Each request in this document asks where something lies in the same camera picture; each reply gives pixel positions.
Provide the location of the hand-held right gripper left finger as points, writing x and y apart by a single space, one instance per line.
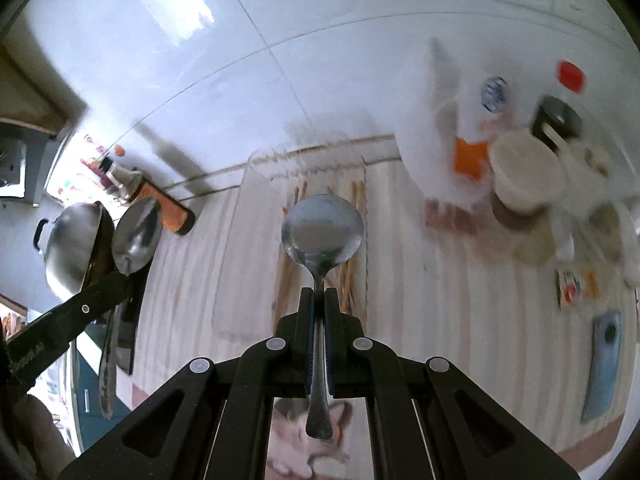
309 310

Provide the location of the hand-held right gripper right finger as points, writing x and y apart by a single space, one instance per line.
331 310

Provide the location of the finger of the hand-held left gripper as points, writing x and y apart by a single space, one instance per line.
75 317

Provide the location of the round-bowl metal spoon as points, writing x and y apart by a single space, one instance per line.
320 230

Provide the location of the clear plastic container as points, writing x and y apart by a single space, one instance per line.
240 260

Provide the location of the oval metal spoon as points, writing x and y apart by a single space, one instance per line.
137 237

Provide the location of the set of wooden chopsticks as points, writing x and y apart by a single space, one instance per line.
356 192

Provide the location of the person's left hand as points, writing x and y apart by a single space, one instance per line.
37 430

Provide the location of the black gas stove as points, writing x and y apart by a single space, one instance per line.
125 345

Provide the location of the steel wok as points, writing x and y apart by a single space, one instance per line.
70 245

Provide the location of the striped cat print tablecloth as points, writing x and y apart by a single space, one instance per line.
425 310

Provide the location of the dark soy sauce bottle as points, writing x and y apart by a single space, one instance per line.
170 210

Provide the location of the range hood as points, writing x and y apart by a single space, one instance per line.
15 165

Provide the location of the clear bag with blue label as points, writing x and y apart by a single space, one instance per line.
435 150

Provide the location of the orange packet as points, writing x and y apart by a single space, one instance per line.
470 157

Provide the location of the red and orange card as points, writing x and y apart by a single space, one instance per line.
575 287

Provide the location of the blue smartphone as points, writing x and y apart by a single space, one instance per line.
602 365

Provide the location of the white-lidded oil bottle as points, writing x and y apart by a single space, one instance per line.
585 170

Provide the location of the crumpled clear plastic bag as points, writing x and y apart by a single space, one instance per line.
625 240

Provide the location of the red-capped dark bottle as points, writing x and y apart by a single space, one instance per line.
571 76

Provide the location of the colourful wall stickers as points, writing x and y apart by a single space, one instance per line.
85 160

